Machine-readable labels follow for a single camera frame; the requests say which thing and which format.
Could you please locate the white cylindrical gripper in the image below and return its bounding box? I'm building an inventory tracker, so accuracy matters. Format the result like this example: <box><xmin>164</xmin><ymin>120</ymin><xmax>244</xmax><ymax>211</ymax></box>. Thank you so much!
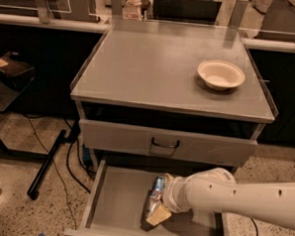
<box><xmin>147</xmin><ymin>173</ymin><xmax>195</xmax><ymax>227</ymax></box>

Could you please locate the blue silver redbull can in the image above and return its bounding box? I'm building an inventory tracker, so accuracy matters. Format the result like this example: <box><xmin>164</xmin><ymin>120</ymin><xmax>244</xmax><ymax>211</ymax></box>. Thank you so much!
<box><xmin>146</xmin><ymin>177</ymin><xmax>165</xmax><ymax>217</ymax></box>

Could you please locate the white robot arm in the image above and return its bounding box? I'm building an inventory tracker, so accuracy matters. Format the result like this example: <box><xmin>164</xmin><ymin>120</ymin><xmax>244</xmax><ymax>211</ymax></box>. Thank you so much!
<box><xmin>146</xmin><ymin>168</ymin><xmax>295</xmax><ymax>230</ymax></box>

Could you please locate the open middle drawer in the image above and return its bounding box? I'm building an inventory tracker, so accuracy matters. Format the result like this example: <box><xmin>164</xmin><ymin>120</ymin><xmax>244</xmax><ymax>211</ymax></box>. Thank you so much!
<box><xmin>64</xmin><ymin>161</ymin><xmax>229</xmax><ymax>236</ymax></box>

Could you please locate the closed top drawer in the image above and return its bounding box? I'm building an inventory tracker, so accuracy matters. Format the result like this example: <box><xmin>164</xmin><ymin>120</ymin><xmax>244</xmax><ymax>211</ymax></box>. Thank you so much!
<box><xmin>79</xmin><ymin>120</ymin><xmax>257</xmax><ymax>167</ymax></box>

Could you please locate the grey metal drawer cabinet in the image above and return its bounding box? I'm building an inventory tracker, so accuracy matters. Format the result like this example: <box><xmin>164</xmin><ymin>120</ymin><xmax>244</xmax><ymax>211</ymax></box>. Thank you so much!
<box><xmin>61</xmin><ymin>15</ymin><xmax>284</xmax><ymax>236</ymax></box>

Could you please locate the black metal floor bar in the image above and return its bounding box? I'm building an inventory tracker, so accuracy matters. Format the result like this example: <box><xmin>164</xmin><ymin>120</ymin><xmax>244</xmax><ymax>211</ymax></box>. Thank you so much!
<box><xmin>27</xmin><ymin>121</ymin><xmax>79</xmax><ymax>200</ymax></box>

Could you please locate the white paper bowl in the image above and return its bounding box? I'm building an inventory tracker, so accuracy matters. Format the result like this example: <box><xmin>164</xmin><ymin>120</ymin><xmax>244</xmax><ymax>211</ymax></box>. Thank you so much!
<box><xmin>197</xmin><ymin>59</ymin><xmax>245</xmax><ymax>91</ymax></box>

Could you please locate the black box device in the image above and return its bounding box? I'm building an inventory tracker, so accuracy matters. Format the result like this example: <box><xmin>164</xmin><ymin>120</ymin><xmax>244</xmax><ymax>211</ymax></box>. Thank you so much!
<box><xmin>0</xmin><ymin>52</ymin><xmax>36</xmax><ymax>91</ymax></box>

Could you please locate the clear plastic jar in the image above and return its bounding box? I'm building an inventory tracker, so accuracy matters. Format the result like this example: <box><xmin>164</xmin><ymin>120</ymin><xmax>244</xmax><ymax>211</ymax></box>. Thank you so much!
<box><xmin>125</xmin><ymin>0</ymin><xmax>142</xmax><ymax>20</ymax></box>

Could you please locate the black monitor back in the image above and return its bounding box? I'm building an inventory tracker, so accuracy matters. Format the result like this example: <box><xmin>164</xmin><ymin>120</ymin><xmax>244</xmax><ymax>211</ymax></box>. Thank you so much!
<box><xmin>152</xmin><ymin>0</ymin><xmax>222</xmax><ymax>25</ymax></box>

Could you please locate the black side table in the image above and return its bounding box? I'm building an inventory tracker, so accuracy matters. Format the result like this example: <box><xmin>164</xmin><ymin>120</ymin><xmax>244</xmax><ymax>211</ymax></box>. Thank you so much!
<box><xmin>0</xmin><ymin>80</ymin><xmax>49</xmax><ymax>162</ymax></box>

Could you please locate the black drawer handle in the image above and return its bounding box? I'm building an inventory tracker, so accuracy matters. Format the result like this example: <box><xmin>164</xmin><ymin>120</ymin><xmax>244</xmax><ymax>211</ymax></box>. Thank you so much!
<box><xmin>151</xmin><ymin>137</ymin><xmax>180</xmax><ymax>149</ymax></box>

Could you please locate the black cable left floor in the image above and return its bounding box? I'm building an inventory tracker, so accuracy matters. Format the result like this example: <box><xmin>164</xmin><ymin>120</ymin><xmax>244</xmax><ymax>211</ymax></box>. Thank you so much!
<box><xmin>16</xmin><ymin>112</ymin><xmax>99</xmax><ymax>230</ymax></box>

